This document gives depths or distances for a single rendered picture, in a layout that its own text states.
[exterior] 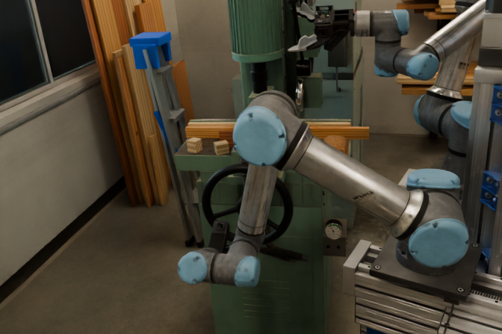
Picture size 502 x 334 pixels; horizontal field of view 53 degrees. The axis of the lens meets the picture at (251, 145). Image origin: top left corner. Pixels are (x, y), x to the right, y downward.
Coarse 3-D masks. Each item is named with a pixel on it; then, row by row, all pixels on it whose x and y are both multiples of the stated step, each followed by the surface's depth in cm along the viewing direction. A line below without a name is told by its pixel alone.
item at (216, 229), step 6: (216, 222) 145; (222, 222) 144; (228, 222) 144; (216, 228) 143; (222, 228) 143; (228, 228) 144; (216, 234) 143; (222, 234) 142; (228, 234) 144; (210, 240) 142; (216, 240) 141; (222, 240) 141; (210, 246) 141; (216, 246) 140; (222, 246) 140; (222, 252) 139
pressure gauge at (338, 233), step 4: (328, 220) 168; (332, 220) 167; (336, 220) 167; (328, 224) 166; (332, 224) 166; (336, 224) 165; (340, 224) 166; (324, 228) 167; (328, 228) 167; (332, 228) 167; (336, 228) 166; (340, 228) 166; (324, 232) 168; (328, 232) 168; (332, 232) 167; (336, 232) 167; (340, 232) 167; (328, 236) 168; (332, 236) 168; (336, 236) 168; (340, 236) 167; (332, 240) 171
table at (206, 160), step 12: (204, 144) 181; (180, 156) 174; (192, 156) 173; (204, 156) 172; (216, 156) 171; (228, 156) 171; (180, 168) 176; (192, 168) 175; (204, 168) 174; (216, 168) 173; (228, 180) 163; (240, 180) 162
